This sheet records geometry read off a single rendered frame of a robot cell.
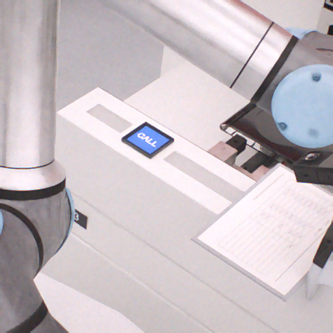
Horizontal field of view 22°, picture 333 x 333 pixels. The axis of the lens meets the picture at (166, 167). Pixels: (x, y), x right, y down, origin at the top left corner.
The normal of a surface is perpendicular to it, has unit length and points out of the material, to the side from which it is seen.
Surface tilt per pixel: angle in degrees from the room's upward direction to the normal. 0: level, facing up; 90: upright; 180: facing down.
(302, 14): 90
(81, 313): 0
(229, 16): 31
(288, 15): 90
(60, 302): 0
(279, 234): 0
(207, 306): 90
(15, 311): 49
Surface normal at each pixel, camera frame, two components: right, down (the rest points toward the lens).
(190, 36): -0.33, 0.48
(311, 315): -0.62, 0.47
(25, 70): 0.21, 0.35
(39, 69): 0.64, 0.31
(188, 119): 0.11, -0.74
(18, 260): 0.89, -0.32
